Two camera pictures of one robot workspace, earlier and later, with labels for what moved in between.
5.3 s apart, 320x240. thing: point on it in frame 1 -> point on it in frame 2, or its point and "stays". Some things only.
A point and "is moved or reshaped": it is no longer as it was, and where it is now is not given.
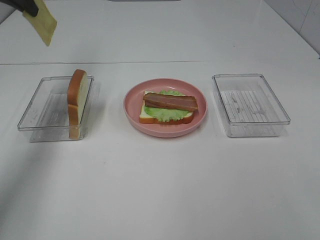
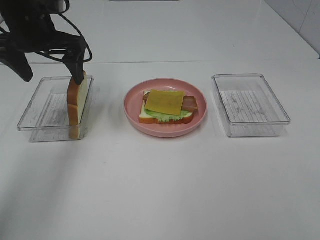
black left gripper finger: x=28 y=6 -> x=37 y=33
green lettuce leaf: x=165 y=114 stays
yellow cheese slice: x=44 y=22 is moved or reshaped
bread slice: x=145 y=117 stays
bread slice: x=77 y=86 stays
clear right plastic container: x=249 y=106 stays
